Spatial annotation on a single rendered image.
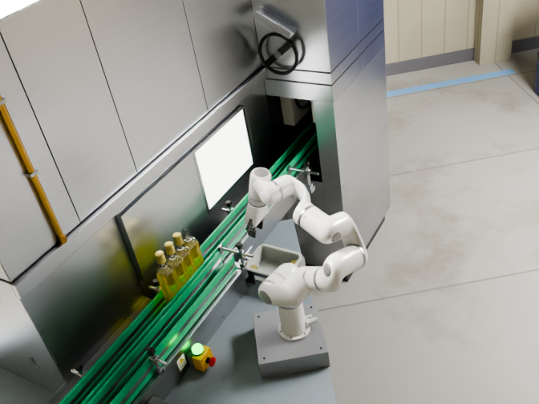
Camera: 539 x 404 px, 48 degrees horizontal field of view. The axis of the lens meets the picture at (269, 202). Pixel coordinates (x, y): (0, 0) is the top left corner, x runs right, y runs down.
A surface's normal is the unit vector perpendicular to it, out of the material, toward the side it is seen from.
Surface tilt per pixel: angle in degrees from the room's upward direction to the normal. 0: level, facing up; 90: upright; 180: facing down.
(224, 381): 0
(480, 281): 0
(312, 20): 90
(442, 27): 90
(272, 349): 1
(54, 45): 90
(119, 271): 90
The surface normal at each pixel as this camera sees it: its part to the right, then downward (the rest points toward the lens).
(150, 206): 0.87, 0.18
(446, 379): -0.15, -0.80
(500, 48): 0.11, 0.58
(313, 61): -0.48, 0.58
